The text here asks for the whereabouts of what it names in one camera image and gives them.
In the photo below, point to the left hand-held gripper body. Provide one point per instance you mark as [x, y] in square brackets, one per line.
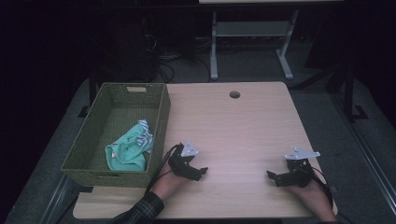
[180, 161]

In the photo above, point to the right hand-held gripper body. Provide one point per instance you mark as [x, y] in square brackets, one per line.
[300, 174]

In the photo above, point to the mint green baby garment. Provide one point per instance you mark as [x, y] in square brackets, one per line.
[127, 152]

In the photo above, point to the green woven basket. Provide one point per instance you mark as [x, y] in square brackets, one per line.
[124, 115]

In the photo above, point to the person's left hand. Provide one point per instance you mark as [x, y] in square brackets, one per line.
[166, 183]

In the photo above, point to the person's right hand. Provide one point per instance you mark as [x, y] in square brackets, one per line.
[314, 197]

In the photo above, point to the aluminium floor rail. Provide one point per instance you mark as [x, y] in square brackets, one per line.
[57, 199]
[373, 161]

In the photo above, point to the black metal stand post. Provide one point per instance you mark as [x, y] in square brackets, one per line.
[348, 93]
[92, 90]

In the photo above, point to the white metal desk frame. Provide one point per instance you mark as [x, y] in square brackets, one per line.
[249, 29]

